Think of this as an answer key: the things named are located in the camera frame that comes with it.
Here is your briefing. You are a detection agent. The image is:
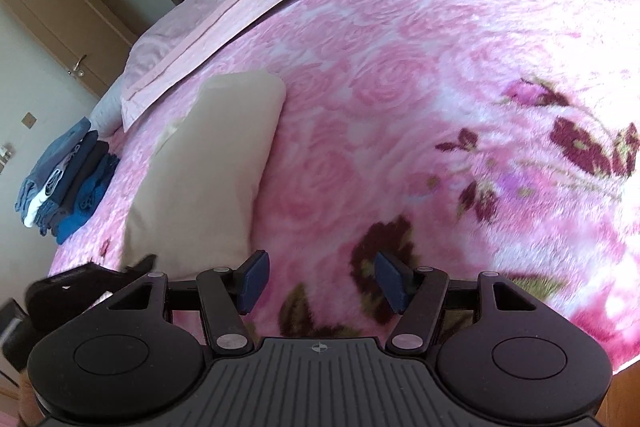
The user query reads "pink floral bed blanket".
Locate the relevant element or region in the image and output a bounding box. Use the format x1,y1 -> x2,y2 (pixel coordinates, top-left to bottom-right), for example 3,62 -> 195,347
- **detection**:
52,0 -> 639,369

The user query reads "pink pillow far side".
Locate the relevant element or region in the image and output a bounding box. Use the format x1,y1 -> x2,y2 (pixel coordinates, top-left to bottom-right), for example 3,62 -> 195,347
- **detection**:
89,0 -> 342,138

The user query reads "cream white garment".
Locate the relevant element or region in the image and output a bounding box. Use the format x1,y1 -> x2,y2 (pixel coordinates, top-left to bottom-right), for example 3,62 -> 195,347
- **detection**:
120,70 -> 286,281

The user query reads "stack of folded blue clothes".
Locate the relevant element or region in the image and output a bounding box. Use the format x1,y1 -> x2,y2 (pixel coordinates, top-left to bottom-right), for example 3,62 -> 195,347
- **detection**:
14,118 -> 119,245

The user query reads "brown wooden door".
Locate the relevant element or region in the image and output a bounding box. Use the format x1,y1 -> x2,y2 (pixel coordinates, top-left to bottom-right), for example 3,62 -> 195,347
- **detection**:
1,0 -> 137,98

